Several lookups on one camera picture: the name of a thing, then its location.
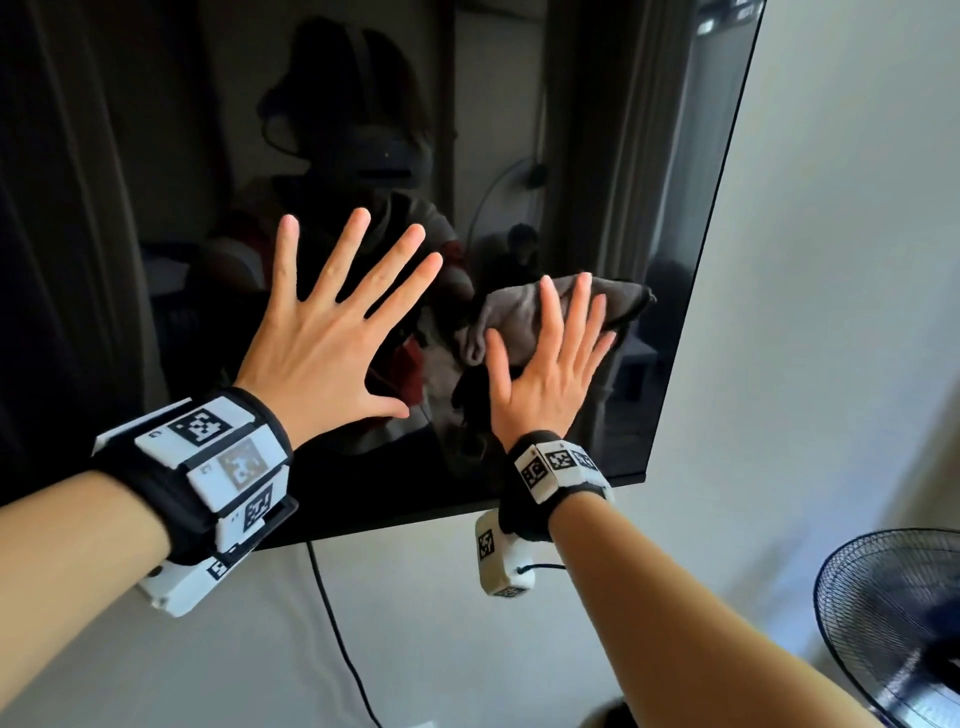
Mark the person's left hand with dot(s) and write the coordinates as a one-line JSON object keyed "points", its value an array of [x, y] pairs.
{"points": [[315, 367]]}

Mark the person's right hand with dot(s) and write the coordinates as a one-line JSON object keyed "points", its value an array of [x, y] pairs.
{"points": [[547, 397]]}

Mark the grey cloth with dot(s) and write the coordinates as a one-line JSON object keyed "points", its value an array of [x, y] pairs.
{"points": [[510, 315]]}

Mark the black wall-mounted television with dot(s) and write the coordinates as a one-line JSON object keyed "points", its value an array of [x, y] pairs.
{"points": [[112, 187]]}

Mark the person's right forearm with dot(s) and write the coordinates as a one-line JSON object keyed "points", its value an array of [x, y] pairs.
{"points": [[675, 630]]}

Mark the right wrist marker band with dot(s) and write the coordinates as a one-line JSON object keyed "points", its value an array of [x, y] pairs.
{"points": [[547, 469]]}

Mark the wrist marker band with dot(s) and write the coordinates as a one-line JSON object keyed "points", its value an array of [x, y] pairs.
{"points": [[217, 465], [547, 469]]}

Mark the left wrist marker band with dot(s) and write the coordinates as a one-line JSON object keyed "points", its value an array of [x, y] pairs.
{"points": [[217, 465]]}

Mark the black standing fan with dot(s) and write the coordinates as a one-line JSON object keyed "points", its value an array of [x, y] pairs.
{"points": [[937, 660]]}

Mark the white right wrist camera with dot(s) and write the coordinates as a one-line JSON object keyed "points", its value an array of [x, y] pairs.
{"points": [[499, 562]]}

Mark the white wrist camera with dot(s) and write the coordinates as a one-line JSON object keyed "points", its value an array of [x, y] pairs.
{"points": [[499, 562], [180, 589]]}

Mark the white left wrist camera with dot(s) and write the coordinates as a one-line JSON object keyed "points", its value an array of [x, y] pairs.
{"points": [[180, 589]]}

